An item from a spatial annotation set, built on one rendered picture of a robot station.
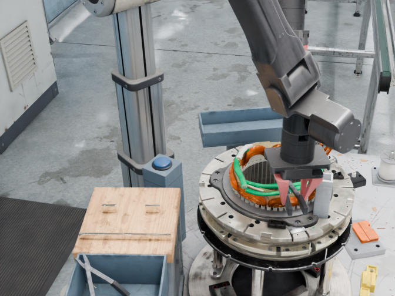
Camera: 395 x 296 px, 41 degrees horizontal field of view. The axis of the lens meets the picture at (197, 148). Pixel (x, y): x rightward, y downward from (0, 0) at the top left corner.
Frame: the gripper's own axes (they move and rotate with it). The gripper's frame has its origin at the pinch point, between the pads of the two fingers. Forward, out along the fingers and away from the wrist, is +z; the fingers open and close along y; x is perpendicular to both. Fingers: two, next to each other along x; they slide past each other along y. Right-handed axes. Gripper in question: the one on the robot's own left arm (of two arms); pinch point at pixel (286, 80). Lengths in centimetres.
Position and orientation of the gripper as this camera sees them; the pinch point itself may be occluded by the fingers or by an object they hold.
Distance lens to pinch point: 100.0
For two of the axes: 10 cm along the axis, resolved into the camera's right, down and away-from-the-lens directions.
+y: 3.2, -2.1, 9.2
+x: -9.5, -0.7, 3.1
